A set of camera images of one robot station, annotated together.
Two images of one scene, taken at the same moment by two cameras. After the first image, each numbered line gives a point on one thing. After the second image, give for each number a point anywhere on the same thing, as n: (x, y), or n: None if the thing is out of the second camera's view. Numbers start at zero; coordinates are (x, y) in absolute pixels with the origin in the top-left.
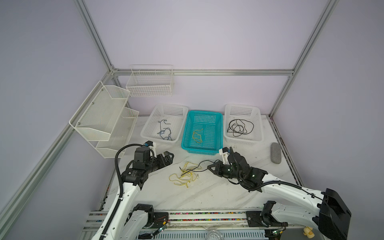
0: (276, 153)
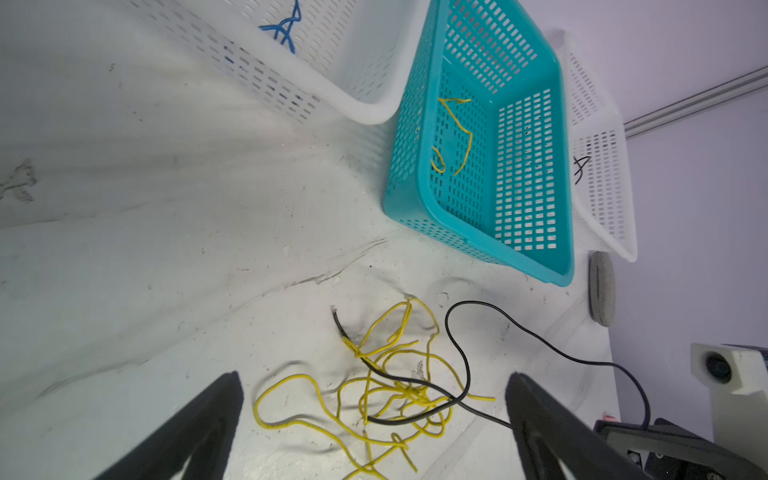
0: (601, 288)
